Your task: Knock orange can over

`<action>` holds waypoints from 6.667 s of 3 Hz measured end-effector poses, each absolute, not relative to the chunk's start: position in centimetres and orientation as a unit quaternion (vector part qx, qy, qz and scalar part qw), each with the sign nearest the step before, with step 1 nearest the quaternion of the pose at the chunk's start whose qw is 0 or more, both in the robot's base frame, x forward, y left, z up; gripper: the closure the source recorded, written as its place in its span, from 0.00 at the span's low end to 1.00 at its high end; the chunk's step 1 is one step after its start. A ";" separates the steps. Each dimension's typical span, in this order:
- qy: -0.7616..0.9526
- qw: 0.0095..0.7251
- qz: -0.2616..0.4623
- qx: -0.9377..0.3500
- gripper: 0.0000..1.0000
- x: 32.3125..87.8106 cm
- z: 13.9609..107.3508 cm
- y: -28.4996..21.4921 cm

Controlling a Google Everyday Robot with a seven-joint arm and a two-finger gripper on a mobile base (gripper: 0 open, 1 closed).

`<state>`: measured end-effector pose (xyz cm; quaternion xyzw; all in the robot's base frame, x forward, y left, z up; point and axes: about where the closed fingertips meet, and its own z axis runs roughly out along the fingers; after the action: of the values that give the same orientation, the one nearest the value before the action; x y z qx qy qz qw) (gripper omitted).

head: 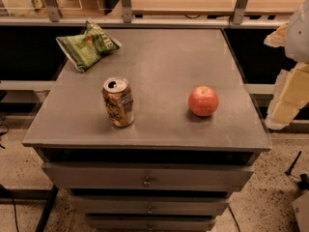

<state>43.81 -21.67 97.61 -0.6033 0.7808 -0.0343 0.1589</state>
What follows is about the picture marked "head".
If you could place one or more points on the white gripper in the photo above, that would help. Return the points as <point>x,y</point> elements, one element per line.
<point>298,38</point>

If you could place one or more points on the orange soda can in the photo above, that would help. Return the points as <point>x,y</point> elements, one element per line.
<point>118,101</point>

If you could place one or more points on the red apple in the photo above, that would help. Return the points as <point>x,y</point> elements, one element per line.
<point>203,101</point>

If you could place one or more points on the grey drawer cabinet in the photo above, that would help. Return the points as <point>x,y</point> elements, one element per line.
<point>194,163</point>

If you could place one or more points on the top drawer knob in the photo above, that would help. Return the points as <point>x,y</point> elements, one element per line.
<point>147,182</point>

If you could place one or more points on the middle drawer knob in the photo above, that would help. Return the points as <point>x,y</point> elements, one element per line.
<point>150,210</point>

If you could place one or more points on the green chip bag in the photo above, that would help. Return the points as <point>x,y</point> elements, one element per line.
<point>85,49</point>

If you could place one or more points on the metal railing post right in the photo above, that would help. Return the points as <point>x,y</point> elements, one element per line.
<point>239,12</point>

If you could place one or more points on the metal railing post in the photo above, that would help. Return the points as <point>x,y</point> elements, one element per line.
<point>53,11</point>
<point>239,12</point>
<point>127,11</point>

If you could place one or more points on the metal railing post middle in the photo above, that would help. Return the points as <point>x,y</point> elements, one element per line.
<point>127,11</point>

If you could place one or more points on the metal railing post left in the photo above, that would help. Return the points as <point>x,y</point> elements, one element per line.
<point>53,11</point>

